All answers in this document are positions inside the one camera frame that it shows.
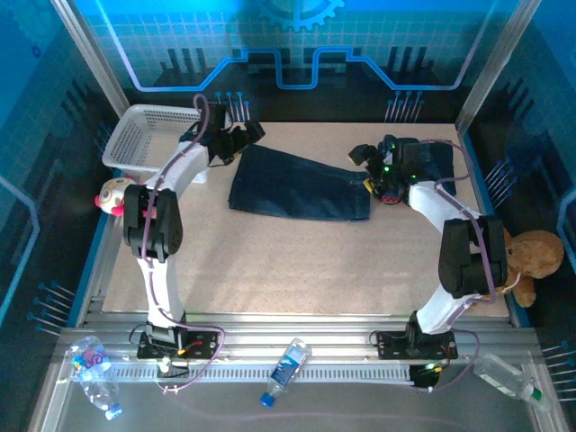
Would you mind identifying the brown plush bear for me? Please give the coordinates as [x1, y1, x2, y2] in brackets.
[501, 228, 566, 309]

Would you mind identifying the plastic bottle colourful label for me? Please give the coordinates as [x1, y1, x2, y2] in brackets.
[67, 335, 123, 422]

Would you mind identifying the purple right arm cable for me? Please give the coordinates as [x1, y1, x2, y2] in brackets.
[407, 139, 500, 392]

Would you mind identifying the black electronics box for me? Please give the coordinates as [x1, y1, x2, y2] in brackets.
[409, 363, 441, 389]

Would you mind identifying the aluminium frame post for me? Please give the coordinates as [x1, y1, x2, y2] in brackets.
[454, 0, 544, 136]
[49, 0, 131, 118]

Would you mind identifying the dark denim skirt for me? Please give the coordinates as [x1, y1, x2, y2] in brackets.
[418, 140, 458, 197]
[227, 143, 373, 223]

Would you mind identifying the slotted grey cable duct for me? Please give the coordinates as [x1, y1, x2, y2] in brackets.
[110, 362, 415, 384]

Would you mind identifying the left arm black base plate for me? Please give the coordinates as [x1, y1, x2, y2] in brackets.
[136, 330, 221, 361]

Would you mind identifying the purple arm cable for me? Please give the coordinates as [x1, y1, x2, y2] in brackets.
[407, 139, 500, 392]
[139, 93, 226, 395]

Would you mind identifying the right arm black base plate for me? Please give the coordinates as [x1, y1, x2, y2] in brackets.
[371, 330, 459, 361]

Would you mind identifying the plastic bottle blue label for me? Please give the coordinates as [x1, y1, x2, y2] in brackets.
[259, 337, 313, 409]

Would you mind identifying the pink striped plush toy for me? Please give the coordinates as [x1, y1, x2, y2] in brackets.
[93, 176, 137, 221]

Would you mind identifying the white plastic mesh basket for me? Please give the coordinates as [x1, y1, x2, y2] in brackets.
[101, 103, 226, 185]

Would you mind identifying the clear bottle green cap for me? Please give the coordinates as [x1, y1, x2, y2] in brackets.
[472, 353, 553, 414]

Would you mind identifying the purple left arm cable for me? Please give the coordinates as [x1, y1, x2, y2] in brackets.
[139, 93, 226, 395]

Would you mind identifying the aluminium frame rail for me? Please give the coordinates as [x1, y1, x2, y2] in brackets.
[58, 312, 541, 383]

